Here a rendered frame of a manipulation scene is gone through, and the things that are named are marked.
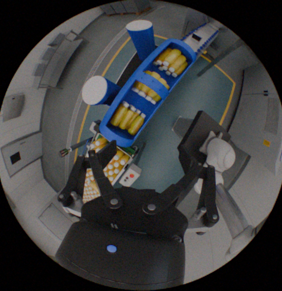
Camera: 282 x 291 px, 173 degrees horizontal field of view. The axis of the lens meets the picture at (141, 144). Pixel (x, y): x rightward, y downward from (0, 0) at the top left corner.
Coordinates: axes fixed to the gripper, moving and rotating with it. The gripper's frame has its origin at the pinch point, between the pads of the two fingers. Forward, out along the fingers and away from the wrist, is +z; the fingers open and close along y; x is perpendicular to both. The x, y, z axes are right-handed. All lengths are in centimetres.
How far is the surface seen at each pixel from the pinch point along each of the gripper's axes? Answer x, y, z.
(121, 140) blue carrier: -11.7, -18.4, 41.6
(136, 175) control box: -44, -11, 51
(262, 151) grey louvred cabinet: -13, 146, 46
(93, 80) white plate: 36, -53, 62
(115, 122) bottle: -2, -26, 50
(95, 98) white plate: 18, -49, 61
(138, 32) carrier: 96, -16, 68
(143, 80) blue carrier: 24.9, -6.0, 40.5
